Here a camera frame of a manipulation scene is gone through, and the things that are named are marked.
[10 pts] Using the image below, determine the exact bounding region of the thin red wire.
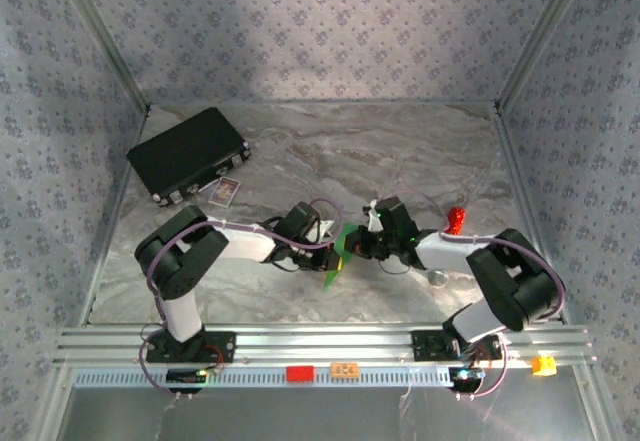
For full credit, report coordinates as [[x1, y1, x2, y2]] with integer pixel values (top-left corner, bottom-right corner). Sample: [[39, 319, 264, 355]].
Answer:
[[202, 343, 226, 372], [469, 345, 494, 370]]

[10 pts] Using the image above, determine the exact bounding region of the red glittery tube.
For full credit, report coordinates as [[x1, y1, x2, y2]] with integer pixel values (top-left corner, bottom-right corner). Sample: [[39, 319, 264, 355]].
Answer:
[[443, 205, 467, 236]]

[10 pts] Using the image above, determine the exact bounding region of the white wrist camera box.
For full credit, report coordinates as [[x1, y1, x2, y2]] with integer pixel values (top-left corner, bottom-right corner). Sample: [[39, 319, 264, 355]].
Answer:
[[309, 218, 337, 242], [363, 199, 384, 232]]

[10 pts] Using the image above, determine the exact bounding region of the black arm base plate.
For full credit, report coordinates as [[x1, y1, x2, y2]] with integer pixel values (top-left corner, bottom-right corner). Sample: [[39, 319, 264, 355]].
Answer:
[[145, 330, 237, 365], [410, 329, 504, 362]]

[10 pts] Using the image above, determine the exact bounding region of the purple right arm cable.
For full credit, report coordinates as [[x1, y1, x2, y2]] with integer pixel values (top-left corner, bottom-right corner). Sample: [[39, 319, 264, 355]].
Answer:
[[379, 189, 569, 400]]

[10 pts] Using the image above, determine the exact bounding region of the grey slotted cable duct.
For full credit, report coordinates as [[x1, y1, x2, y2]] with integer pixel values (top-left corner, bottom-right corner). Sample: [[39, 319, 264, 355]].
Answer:
[[72, 364, 454, 390]]

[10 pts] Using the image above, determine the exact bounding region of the black hard case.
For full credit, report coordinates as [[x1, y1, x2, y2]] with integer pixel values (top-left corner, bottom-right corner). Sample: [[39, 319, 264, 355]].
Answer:
[[125, 106, 253, 208]]

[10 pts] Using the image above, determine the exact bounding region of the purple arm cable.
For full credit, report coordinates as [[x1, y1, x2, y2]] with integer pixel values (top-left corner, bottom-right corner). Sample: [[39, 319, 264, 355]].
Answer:
[[379, 189, 569, 400], [137, 198, 346, 402]]

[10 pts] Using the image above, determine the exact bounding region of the aluminium frame leg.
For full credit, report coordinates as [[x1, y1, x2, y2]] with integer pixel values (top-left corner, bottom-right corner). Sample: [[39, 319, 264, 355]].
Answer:
[[27, 364, 76, 441], [572, 364, 626, 441]]

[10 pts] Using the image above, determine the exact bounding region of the green paper sheet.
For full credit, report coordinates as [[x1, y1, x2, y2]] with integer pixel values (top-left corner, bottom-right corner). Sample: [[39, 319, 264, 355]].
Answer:
[[322, 223, 361, 291]]

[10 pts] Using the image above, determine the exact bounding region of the small printed card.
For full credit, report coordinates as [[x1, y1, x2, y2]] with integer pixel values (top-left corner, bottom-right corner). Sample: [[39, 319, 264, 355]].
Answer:
[[207, 176, 242, 208]]

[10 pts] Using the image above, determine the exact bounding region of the aluminium mounting rail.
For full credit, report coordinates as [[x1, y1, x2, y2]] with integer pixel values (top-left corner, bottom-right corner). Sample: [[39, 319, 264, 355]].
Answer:
[[52, 324, 599, 368]]

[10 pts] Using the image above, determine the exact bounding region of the aluminium corner post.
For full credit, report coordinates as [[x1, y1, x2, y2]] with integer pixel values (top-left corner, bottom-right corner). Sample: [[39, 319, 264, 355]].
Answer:
[[492, 0, 596, 115], [49, 0, 154, 115]]

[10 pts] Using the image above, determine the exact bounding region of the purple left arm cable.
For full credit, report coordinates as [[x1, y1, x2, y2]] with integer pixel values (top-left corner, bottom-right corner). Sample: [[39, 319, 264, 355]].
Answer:
[[137, 198, 346, 402]]

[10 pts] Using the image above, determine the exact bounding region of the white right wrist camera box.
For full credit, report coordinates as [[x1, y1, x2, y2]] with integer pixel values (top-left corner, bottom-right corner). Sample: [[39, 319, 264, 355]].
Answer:
[[363, 199, 384, 232]]

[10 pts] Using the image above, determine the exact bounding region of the small black controller board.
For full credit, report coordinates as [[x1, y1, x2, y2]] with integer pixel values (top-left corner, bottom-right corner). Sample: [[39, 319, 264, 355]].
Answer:
[[448, 366, 486, 385], [166, 368, 208, 385]]

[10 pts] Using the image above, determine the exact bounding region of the aluminium side rail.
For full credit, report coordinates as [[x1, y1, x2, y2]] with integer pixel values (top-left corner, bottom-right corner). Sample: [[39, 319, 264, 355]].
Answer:
[[492, 105, 571, 325], [79, 108, 154, 327]]

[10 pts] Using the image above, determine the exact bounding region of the red rectangular block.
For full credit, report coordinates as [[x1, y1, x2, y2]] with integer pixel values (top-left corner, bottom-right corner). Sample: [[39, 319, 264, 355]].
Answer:
[[285, 364, 316, 383]]

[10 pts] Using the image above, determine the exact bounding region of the yellow orange block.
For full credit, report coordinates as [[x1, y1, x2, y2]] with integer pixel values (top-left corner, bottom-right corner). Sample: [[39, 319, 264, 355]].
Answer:
[[530, 354, 558, 377]]

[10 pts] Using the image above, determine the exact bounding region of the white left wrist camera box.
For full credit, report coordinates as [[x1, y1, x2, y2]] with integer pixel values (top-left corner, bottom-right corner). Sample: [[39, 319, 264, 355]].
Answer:
[[309, 218, 337, 242]]

